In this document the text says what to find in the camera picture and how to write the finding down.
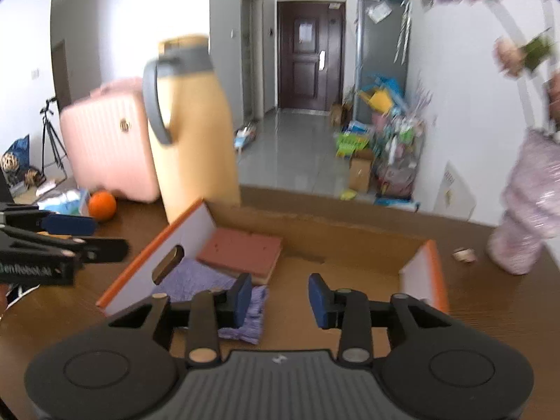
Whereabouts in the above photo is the orange fruit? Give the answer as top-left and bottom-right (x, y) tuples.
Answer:
(88, 190), (117, 222)

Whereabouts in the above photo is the brown cardboard box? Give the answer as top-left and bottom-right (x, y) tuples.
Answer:
(349, 149), (375, 193)

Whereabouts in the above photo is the grey refrigerator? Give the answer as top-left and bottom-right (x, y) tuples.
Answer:
(355, 0), (410, 132)

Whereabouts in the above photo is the pink suitcase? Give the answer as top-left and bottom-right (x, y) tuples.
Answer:
(59, 76), (160, 204)

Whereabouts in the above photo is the white board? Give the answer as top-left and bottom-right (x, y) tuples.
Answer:
(431, 161), (477, 222)

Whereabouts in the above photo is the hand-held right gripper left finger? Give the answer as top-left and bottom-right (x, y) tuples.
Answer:
(108, 273), (253, 368)

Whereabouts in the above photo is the red cardboard box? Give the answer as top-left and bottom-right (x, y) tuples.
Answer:
(96, 198), (450, 351)

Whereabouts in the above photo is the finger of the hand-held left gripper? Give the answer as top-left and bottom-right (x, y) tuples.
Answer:
(0, 203), (98, 236)
(0, 226), (130, 264)

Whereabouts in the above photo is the yellow thermos jug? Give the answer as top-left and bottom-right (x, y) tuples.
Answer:
(142, 35), (242, 224)

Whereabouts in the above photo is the grey vase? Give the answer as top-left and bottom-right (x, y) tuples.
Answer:
(486, 129), (560, 276)

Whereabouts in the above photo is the dried pink rose bouquet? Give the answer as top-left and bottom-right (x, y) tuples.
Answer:
(420, 0), (560, 136)

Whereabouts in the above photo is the blue bag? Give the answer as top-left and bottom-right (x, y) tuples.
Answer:
(4, 135), (30, 158)

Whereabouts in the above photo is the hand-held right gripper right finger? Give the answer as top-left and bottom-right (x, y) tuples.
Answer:
(307, 273), (453, 368)

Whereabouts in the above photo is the pink sponge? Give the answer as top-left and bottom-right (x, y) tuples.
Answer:
(197, 227), (283, 285)

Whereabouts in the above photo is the black tripod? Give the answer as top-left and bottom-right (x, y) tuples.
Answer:
(39, 96), (68, 180)

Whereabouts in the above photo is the pile of colourful toys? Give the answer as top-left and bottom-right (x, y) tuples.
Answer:
(335, 74), (427, 211)

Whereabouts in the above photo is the purple cloth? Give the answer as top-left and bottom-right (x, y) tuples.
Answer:
(151, 257), (268, 344)

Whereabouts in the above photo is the dark brown door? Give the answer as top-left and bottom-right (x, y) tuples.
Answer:
(277, 0), (346, 112)

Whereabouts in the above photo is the blue tissue pack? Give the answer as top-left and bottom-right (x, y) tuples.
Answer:
(37, 189), (90, 217)

